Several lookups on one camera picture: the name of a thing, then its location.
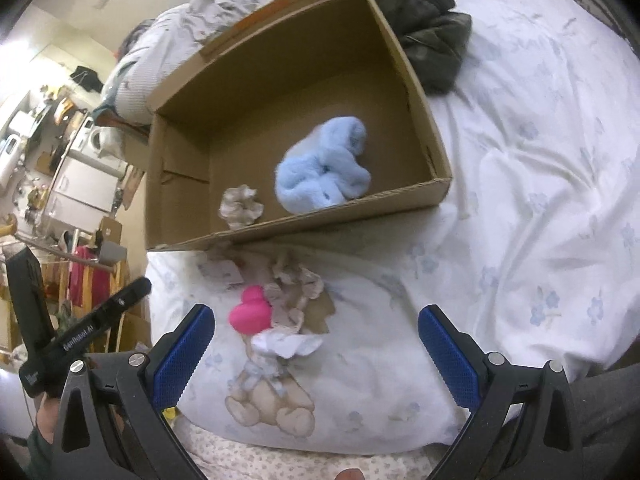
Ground pink round soft ball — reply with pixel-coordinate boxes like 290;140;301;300
228;285;272;336

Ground white cloth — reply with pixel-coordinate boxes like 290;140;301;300
250;328;323;360

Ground clear plastic bag with scrunchie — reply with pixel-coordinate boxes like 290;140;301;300
196;250;335;335

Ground beige lace scrunchie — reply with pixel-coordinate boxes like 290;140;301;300
218;184;264;231

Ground person's left hand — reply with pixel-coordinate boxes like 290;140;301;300
36;393;60;444

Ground wooden drying rack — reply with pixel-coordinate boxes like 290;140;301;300
0;234;132;356

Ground white floral duvet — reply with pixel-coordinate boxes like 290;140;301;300
146;0;639;455

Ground white washing machine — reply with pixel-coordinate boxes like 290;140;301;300
70;117;124;159

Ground light blue fluffy socks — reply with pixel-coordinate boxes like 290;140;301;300
274;116;371;214

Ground beige patterned blanket pile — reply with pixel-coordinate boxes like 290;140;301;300
92;0;273;129

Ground brown cardboard box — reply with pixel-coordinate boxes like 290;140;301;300
145;0;451;250

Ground dark green fleece garment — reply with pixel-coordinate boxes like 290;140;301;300
375;0;473;94

